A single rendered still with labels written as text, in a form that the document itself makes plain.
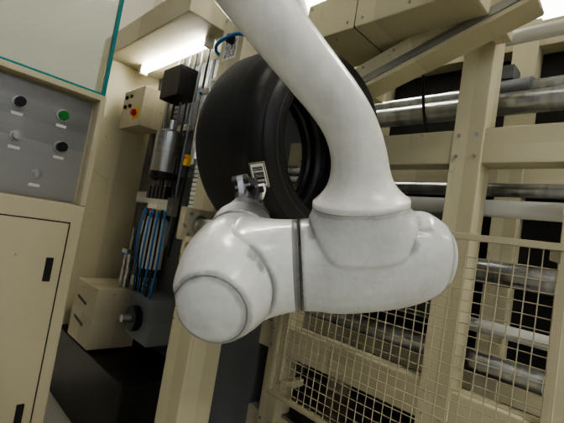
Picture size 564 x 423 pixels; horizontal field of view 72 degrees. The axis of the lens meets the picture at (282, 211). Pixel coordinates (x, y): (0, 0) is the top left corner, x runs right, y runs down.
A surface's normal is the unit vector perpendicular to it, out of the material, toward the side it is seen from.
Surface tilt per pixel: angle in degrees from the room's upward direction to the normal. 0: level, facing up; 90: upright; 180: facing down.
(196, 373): 90
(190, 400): 90
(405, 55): 90
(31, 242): 90
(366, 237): 100
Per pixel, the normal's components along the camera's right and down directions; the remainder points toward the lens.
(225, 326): 0.00, 0.43
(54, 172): 0.70, 0.07
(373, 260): -0.04, 0.09
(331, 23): -0.69, -0.16
